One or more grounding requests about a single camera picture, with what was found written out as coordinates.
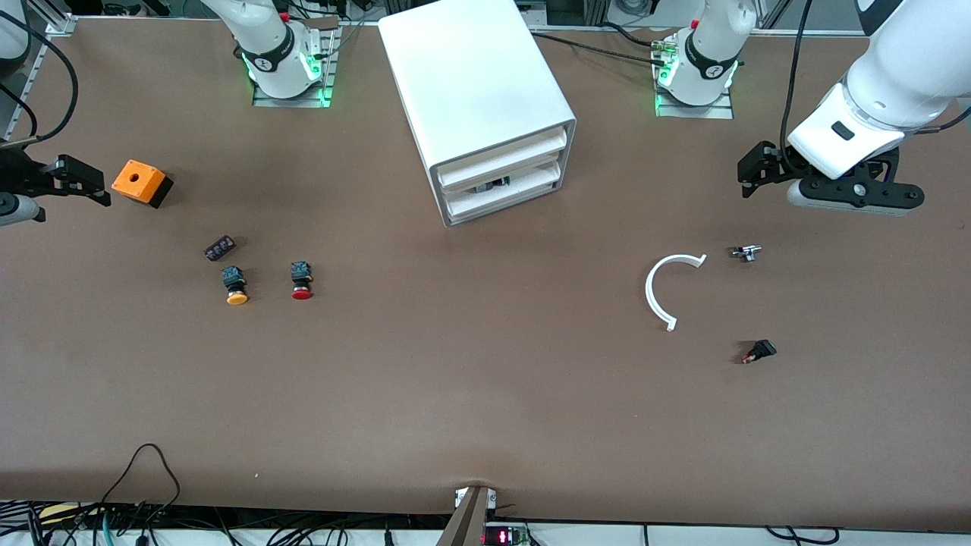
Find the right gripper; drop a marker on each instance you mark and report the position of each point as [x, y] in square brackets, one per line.
[29, 177]

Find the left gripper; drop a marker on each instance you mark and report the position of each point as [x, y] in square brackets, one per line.
[775, 164]

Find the white drawer holding button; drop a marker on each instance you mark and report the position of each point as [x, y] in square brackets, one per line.
[531, 184]

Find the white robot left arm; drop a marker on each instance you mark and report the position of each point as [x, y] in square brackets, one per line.
[910, 53]

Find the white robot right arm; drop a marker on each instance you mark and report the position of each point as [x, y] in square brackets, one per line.
[277, 45]

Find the yellow mushroom push button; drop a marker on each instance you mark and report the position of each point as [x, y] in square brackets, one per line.
[237, 297]

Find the red mushroom push button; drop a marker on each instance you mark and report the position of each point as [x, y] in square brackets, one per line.
[302, 293]

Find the white shallow drawer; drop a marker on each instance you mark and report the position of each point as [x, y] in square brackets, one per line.
[493, 163]

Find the white drawer cabinet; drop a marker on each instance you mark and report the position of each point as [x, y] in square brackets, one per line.
[470, 76]

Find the small black terminal block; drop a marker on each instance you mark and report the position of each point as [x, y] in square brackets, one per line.
[220, 248]

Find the white curved plastic arc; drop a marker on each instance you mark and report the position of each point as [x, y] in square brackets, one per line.
[648, 292]

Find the red LED display module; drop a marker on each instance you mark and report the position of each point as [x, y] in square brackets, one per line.
[504, 537]

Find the orange button enclosure box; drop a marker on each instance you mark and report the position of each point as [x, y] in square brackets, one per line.
[148, 182]

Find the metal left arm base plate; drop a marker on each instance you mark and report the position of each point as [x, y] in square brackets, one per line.
[694, 111]

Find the small metal toggle switch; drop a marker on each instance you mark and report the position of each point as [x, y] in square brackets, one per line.
[747, 252]

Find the black left camera bracket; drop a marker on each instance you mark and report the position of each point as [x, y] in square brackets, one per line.
[857, 189]

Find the aluminium frame rail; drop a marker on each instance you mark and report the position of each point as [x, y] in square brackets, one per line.
[23, 95]

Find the small black rocker switch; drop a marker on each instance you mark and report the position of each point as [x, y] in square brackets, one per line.
[765, 349]

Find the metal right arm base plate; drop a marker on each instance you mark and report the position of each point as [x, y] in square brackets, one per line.
[292, 102]

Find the brown camera mount post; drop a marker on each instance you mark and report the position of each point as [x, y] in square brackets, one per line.
[466, 523]

